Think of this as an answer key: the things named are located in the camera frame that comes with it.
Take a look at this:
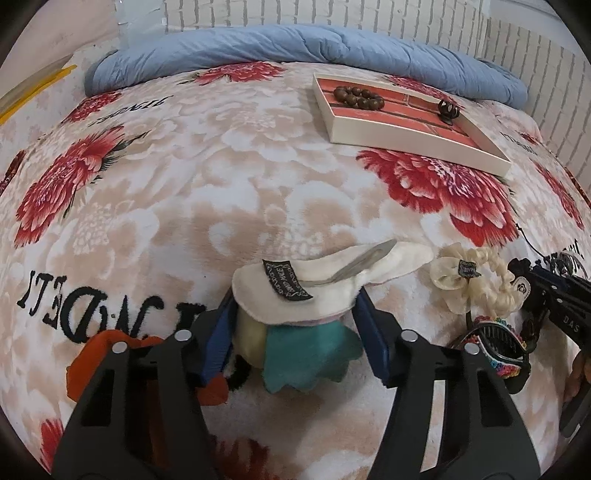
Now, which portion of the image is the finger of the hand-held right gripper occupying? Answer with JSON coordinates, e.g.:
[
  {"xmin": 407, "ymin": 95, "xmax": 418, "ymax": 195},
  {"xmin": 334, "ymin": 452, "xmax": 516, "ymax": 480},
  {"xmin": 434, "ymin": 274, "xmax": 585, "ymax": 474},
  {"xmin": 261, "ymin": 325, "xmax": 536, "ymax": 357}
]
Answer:
[
  {"xmin": 518, "ymin": 281, "xmax": 591, "ymax": 352},
  {"xmin": 507, "ymin": 257, "xmax": 591, "ymax": 301}
]

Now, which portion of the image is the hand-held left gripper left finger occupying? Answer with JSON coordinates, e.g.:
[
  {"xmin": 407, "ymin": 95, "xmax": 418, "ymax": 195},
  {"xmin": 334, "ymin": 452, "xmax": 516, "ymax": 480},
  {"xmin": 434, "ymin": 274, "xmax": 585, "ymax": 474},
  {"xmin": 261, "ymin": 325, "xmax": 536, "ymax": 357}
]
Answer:
[{"xmin": 51, "ymin": 291, "xmax": 238, "ymax": 480}]

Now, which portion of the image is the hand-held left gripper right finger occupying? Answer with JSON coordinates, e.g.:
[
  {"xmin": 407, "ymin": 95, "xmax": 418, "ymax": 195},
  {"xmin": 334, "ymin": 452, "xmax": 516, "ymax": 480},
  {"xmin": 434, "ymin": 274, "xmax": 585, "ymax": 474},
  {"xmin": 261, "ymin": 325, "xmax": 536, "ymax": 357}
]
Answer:
[{"xmin": 353, "ymin": 286, "xmax": 541, "ymax": 480}]

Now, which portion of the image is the cream fabric scrunchie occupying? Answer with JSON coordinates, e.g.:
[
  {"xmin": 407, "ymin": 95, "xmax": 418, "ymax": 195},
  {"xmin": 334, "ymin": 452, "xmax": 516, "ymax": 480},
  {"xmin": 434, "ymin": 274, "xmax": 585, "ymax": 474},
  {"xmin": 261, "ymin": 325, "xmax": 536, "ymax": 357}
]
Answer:
[{"xmin": 430, "ymin": 244, "xmax": 522, "ymax": 317}]

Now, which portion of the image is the rainbow beaded hair claw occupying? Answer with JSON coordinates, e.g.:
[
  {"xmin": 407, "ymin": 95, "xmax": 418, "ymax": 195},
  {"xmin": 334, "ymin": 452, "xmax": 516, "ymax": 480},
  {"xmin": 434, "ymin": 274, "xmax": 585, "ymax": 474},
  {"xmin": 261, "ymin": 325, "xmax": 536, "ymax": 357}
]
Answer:
[{"xmin": 450, "ymin": 314, "xmax": 532, "ymax": 393}]

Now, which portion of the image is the white felt snap hair clip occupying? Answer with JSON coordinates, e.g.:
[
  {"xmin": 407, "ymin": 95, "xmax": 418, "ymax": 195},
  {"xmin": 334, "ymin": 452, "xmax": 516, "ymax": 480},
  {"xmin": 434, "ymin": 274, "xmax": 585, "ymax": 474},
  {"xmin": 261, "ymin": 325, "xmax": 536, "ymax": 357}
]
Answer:
[{"xmin": 231, "ymin": 239, "xmax": 435, "ymax": 394}]

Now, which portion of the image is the orange scrunchie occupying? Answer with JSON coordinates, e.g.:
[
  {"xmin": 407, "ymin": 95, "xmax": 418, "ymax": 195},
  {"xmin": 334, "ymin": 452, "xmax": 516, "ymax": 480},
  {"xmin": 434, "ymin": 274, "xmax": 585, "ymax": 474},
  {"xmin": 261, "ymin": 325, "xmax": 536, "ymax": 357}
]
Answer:
[{"xmin": 66, "ymin": 335, "xmax": 229, "ymax": 407}]

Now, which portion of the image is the white tray with brick lining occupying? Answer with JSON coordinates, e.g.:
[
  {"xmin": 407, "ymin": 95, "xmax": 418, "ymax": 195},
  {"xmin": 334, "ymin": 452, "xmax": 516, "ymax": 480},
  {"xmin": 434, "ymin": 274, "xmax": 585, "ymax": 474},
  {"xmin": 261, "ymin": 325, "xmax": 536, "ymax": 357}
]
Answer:
[{"xmin": 311, "ymin": 71, "xmax": 512, "ymax": 178}]

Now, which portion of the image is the person's right hand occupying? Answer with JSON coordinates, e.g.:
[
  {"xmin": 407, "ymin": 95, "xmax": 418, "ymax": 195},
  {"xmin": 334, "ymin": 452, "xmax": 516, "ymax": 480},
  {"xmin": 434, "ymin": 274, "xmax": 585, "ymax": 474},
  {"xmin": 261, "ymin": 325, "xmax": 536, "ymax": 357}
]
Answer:
[{"xmin": 566, "ymin": 353, "xmax": 591, "ymax": 402}]

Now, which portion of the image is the small black hair claw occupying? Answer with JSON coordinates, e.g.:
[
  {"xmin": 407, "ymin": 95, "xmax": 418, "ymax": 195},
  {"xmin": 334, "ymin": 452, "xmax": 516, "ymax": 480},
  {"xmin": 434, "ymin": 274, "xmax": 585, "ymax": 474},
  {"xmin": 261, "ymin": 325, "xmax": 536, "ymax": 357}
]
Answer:
[{"xmin": 436, "ymin": 99, "xmax": 460, "ymax": 124}]

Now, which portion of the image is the blue rolled duvet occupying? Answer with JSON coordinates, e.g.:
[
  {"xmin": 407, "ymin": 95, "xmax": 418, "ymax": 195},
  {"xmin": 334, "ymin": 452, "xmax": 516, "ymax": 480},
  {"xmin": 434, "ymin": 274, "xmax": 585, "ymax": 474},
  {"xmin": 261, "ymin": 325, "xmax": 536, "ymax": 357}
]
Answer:
[{"xmin": 84, "ymin": 24, "xmax": 529, "ymax": 109}]

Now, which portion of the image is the brown wooden bead bracelet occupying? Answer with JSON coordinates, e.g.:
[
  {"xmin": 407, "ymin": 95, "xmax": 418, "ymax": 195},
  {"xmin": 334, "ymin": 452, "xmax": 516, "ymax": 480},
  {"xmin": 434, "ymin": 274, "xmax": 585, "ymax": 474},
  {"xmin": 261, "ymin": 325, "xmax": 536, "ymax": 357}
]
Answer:
[{"xmin": 333, "ymin": 84, "xmax": 385, "ymax": 110}]

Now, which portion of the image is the bed frame with yellow edge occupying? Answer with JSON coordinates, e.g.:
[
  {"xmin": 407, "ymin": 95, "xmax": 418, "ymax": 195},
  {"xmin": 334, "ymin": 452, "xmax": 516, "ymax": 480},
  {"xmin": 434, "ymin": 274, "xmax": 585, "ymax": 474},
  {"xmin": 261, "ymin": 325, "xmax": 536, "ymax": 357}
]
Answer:
[{"xmin": 0, "ymin": 65, "xmax": 77, "ymax": 125}]

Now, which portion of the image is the light blue floral wall sheet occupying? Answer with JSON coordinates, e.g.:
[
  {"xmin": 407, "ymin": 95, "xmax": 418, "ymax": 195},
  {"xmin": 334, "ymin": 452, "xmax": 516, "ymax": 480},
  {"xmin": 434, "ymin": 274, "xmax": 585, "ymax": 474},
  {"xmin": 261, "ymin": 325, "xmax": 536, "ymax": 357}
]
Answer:
[{"xmin": 113, "ymin": 0, "xmax": 167, "ymax": 49}]

